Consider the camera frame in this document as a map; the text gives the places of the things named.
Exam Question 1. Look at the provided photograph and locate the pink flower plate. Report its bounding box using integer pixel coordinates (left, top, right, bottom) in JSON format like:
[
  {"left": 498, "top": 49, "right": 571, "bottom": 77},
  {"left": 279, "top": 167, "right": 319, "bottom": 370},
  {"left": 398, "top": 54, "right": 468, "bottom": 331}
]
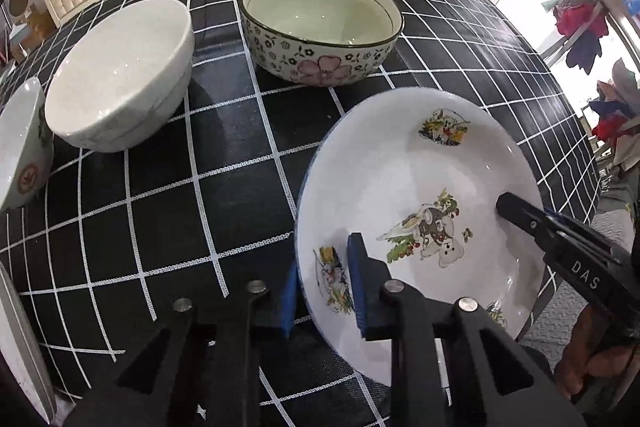
[{"left": 1, "top": 265, "right": 56, "bottom": 426}]

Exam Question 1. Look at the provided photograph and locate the cartoon print plate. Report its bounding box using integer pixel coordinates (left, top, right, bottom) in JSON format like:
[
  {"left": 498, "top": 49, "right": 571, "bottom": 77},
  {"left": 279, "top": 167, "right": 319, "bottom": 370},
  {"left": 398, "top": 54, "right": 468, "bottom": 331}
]
[{"left": 295, "top": 88, "right": 546, "bottom": 385}]

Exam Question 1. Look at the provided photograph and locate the cream white bowl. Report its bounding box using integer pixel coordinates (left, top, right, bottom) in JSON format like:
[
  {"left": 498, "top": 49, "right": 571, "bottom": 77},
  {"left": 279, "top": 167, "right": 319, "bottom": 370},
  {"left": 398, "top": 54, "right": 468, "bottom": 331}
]
[{"left": 44, "top": 0, "right": 195, "bottom": 153}]

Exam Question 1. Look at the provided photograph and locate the floral patterned bowl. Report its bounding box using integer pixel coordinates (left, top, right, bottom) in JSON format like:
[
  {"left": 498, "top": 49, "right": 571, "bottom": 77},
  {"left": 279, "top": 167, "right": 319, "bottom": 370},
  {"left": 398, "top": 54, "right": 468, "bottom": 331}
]
[{"left": 240, "top": 0, "right": 404, "bottom": 87}]

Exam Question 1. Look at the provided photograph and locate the person's right hand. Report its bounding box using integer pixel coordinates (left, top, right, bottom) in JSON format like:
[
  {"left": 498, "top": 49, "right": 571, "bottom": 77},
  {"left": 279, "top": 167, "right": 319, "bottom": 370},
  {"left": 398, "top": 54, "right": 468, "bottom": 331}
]
[{"left": 554, "top": 305, "right": 639, "bottom": 399}]

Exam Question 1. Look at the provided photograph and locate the black white checkered tablecloth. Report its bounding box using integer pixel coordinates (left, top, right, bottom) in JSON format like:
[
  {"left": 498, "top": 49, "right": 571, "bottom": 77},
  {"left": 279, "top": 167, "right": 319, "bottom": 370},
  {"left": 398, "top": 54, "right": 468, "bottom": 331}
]
[{"left": 1, "top": 0, "right": 599, "bottom": 425}]

